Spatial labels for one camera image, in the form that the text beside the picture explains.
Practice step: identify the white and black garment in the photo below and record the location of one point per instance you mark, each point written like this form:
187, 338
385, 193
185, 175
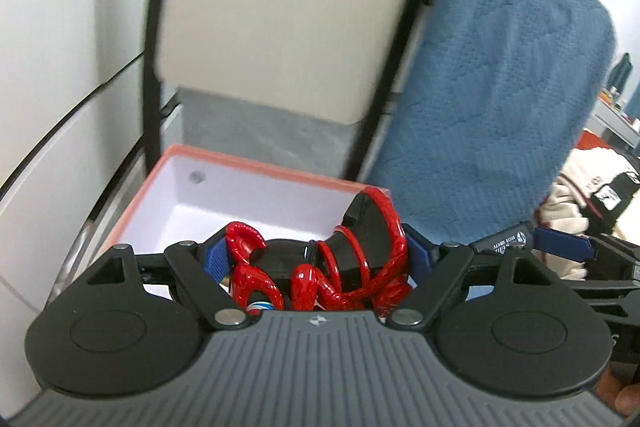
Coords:
595, 197

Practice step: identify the white box with orange rim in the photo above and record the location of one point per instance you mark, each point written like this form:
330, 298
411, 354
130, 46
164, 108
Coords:
240, 192

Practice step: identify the beige folding chair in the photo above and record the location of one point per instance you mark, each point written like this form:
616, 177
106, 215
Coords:
295, 7

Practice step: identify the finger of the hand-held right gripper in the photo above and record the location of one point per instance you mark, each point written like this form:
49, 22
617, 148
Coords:
565, 245

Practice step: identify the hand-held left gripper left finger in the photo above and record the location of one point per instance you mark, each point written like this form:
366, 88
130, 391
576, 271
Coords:
218, 259

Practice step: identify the person's right hand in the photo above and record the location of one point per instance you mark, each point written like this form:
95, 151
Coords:
627, 399

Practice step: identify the blue textured chair cushion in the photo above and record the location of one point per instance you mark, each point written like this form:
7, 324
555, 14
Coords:
495, 82

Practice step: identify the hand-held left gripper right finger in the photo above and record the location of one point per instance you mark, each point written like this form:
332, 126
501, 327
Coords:
419, 254

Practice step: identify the white wardrobe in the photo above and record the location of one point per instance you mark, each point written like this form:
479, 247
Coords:
65, 82

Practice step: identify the red black toy figure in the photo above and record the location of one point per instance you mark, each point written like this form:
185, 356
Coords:
360, 252

